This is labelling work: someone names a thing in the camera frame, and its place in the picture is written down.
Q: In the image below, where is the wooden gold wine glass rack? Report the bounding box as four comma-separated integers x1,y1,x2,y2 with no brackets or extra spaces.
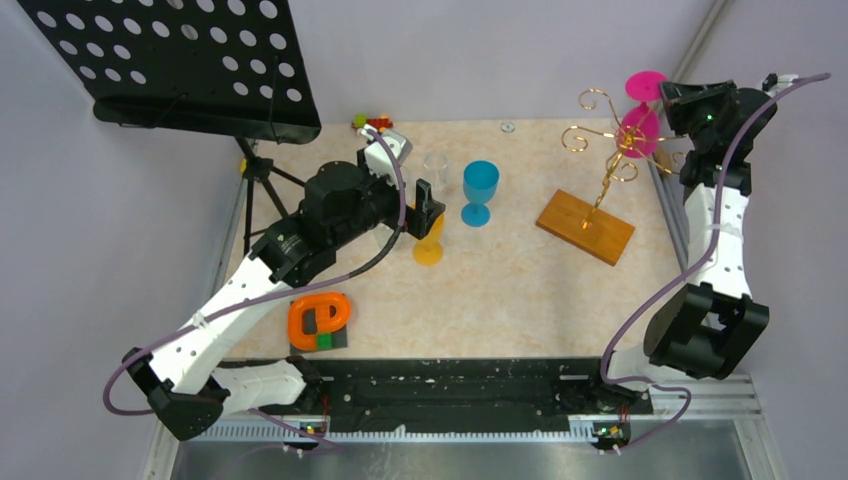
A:
535,88,681,266

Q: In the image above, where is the yellow wine glass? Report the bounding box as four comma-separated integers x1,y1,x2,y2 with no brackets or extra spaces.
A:
412,215,444,266

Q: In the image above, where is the orange tape dispenser toy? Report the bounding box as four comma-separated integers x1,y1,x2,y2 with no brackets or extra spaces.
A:
287,292,352,353

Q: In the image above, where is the black perforated music stand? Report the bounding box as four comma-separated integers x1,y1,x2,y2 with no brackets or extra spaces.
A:
17,0,313,256

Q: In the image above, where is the grey corner pipe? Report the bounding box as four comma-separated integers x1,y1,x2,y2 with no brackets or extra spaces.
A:
671,0,735,83

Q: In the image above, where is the blue wine glass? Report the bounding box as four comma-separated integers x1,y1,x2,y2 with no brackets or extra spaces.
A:
460,160,500,228

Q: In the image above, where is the pink wine glass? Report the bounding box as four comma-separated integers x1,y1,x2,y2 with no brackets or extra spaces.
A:
617,70,667,158

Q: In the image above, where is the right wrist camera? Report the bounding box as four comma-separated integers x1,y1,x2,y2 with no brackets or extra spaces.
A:
761,73,800,95

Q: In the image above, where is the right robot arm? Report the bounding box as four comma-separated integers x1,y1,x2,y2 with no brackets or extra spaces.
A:
584,74,795,412

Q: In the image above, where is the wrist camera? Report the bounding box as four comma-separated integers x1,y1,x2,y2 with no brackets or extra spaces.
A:
761,73,800,95
357,124,413,187

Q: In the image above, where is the tall clear wine glass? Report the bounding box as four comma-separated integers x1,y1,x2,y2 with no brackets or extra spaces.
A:
422,151,450,196

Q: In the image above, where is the red green toy train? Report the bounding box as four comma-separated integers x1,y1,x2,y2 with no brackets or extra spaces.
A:
351,114,394,133

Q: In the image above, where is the patterned clear glass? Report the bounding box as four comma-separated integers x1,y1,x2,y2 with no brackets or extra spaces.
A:
373,223,397,251

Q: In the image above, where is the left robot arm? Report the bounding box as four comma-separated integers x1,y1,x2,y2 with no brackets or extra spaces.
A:
124,161,445,441

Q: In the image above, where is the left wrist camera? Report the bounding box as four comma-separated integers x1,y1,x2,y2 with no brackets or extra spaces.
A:
357,124,413,187

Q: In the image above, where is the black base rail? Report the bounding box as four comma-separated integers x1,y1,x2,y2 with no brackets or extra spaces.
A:
261,357,654,434

